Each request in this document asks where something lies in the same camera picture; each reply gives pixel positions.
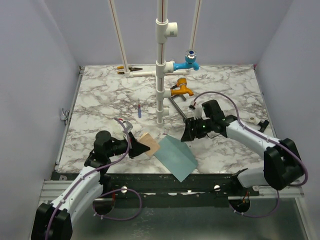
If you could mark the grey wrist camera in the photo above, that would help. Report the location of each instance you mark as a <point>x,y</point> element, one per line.
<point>122,127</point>
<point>197,111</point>

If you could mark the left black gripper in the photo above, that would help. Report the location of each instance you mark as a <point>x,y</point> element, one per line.
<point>136,148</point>

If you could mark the blue plastic faucet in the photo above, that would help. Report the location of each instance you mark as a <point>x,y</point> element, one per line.
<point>190,61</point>

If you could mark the white pvc pipe frame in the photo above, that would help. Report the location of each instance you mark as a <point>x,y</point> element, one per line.
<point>165,29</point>

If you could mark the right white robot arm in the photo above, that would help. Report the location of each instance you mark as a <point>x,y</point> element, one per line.
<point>281,158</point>

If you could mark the white tape roll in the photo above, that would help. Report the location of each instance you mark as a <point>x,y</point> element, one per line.
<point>254,120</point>

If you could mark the orange handled pliers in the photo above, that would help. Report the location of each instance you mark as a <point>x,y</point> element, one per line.
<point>121,69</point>

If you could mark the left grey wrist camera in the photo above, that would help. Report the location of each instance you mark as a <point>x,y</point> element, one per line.
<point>122,127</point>

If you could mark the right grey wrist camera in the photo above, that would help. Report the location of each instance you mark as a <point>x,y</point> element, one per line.
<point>197,111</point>

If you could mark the grey metal rod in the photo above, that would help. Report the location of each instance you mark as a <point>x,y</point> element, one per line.
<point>177,108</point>

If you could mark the orange plastic faucet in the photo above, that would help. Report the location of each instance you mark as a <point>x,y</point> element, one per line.
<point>180,88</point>

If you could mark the black metal base rail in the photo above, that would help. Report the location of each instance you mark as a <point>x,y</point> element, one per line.
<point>197,190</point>

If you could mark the black handle tool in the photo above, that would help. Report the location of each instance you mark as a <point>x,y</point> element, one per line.
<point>263,125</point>

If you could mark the blue pen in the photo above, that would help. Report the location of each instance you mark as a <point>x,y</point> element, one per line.
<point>139,111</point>

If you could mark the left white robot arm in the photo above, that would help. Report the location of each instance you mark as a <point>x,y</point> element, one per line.
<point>55,220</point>

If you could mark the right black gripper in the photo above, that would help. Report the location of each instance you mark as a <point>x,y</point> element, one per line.
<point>189,134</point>

